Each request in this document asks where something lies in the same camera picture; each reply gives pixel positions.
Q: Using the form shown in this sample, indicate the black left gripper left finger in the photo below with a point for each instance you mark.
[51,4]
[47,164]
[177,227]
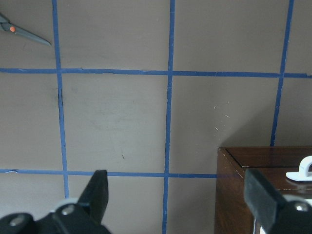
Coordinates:
[95,196]

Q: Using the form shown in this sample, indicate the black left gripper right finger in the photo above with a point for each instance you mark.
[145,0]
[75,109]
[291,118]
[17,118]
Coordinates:
[263,200]

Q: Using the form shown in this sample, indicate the white drawer handle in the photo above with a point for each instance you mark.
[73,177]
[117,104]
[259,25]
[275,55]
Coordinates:
[303,174]

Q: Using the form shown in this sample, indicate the grey orange handled scissors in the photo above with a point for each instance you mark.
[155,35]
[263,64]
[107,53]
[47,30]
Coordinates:
[7,26]

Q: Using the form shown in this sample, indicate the dark wooden drawer cabinet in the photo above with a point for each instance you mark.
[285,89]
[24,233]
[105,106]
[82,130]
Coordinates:
[232,215]

